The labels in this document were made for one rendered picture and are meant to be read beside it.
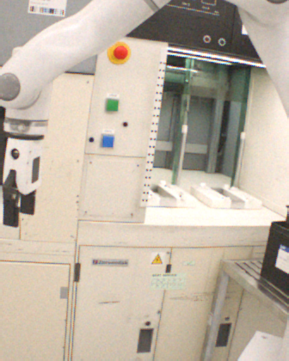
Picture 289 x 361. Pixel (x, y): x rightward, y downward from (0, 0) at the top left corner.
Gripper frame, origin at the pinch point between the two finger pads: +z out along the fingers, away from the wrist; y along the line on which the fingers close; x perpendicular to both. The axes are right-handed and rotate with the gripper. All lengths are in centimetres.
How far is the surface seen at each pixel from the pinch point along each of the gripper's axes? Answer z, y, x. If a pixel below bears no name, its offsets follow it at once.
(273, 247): 15, 52, -57
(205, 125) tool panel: -8, 163, -32
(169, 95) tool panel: -20, 154, -14
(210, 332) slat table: 51, 64, -45
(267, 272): 23, 52, -57
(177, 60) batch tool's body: -36, 112, -18
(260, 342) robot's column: 25, 12, -52
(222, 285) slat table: 33, 64, -45
